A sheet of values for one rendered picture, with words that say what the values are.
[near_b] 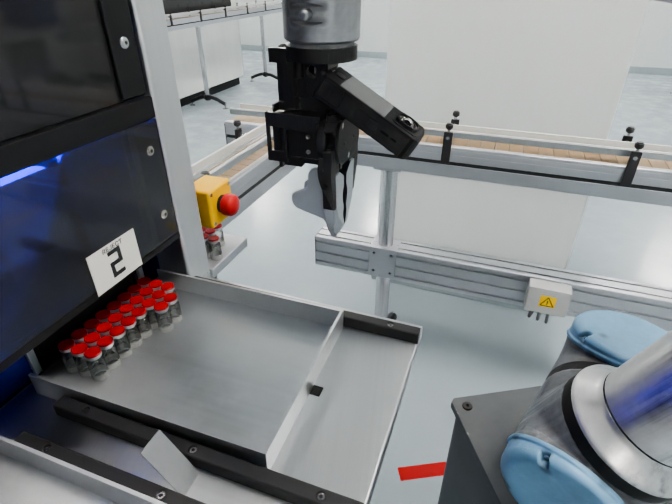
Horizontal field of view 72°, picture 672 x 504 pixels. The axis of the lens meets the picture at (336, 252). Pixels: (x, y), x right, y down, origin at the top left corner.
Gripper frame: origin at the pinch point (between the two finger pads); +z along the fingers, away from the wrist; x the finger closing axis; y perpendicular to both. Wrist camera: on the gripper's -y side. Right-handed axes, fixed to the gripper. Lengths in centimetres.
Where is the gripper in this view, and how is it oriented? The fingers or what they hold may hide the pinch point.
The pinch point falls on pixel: (340, 226)
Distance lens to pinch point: 55.5
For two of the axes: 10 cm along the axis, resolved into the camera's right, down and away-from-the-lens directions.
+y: -9.4, -1.8, 2.9
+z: 0.0, 8.5, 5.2
